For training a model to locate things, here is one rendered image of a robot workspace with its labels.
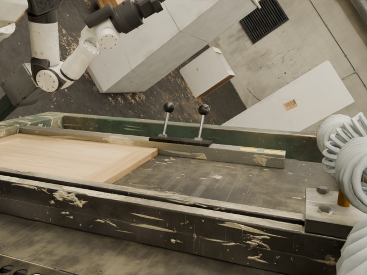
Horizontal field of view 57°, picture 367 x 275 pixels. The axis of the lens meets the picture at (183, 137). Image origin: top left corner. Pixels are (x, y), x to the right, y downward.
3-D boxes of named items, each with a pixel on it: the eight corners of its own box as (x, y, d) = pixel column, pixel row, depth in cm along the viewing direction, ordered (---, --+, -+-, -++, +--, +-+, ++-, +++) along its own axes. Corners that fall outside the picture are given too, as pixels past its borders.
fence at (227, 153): (30, 135, 130) (29, 125, 129) (284, 163, 99) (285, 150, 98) (19, 138, 125) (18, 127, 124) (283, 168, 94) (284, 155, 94)
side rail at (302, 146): (72, 136, 154) (70, 113, 152) (331, 164, 118) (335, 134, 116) (63, 139, 149) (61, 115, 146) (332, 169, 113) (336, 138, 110)
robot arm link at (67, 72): (88, 64, 109) (57, 101, 118) (100, 55, 118) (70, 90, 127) (63, 40, 107) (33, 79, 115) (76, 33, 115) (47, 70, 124)
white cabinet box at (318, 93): (205, 137, 532) (327, 63, 450) (224, 169, 527) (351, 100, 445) (191, 143, 476) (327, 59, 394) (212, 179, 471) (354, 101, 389)
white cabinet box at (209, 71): (188, 71, 636) (219, 48, 608) (203, 97, 631) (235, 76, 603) (178, 70, 595) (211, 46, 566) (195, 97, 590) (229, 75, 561)
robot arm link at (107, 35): (137, 38, 108) (107, 55, 110) (129, 18, 114) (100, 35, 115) (119, 13, 99) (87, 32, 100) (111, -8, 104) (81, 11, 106)
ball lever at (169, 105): (159, 141, 110) (166, 103, 113) (169, 143, 109) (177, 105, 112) (154, 138, 107) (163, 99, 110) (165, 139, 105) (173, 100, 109)
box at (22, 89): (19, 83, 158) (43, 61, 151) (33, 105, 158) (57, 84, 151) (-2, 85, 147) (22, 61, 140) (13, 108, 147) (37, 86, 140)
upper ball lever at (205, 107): (193, 145, 106) (200, 106, 110) (205, 146, 105) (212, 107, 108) (190, 142, 103) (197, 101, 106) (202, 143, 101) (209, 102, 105)
